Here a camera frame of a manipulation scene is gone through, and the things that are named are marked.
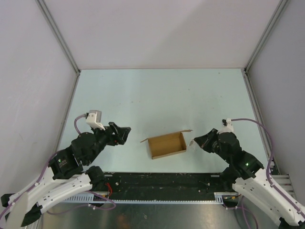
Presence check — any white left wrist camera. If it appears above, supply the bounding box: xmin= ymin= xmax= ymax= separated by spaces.
xmin=86 ymin=110 xmax=105 ymax=130

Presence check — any aluminium frame rail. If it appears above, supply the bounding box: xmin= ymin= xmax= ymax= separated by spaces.
xmin=271 ymin=175 xmax=294 ymax=194

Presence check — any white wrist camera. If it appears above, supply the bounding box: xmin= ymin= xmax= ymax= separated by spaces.
xmin=86 ymin=110 xmax=105 ymax=130
xmin=218 ymin=118 xmax=234 ymax=134

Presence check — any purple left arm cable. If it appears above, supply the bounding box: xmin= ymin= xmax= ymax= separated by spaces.
xmin=0 ymin=114 xmax=117 ymax=219

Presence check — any aluminium corner post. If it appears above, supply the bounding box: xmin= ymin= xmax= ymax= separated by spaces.
xmin=35 ymin=0 xmax=81 ymax=74
xmin=243 ymin=0 xmax=290 ymax=72

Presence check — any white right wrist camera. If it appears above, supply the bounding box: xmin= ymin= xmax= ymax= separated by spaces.
xmin=218 ymin=118 xmax=234 ymax=134

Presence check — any left aluminium corner post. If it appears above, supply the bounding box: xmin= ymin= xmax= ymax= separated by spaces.
xmin=35 ymin=0 xmax=81 ymax=74

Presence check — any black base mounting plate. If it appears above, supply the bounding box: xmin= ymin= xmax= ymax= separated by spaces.
xmin=92 ymin=172 xmax=240 ymax=200

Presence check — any brown cardboard box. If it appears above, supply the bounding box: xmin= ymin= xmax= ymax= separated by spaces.
xmin=140 ymin=129 xmax=192 ymax=159

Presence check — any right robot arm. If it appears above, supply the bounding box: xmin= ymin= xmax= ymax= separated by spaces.
xmin=194 ymin=129 xmax=305 ymax=229

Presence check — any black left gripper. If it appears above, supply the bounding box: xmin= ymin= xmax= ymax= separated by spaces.
xmin=86 ymin=121 xmax=132 ymax=164

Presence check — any right aluminium corner post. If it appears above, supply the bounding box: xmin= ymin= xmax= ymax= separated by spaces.
xmin=243 ymin=0 xmax=290 ymax=72

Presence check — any grey slotted cable duct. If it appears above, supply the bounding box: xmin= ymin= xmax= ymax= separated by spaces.
xmin=63 ymin=193 xmax=224 ymax=205

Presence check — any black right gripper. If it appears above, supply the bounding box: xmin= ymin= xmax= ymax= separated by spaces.
xmin=193 ymin=128 xmax=231 ymax=163

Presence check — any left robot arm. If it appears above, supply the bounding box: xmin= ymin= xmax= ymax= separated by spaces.
xmin=0 ymin=122 xmax=131 ymax=227

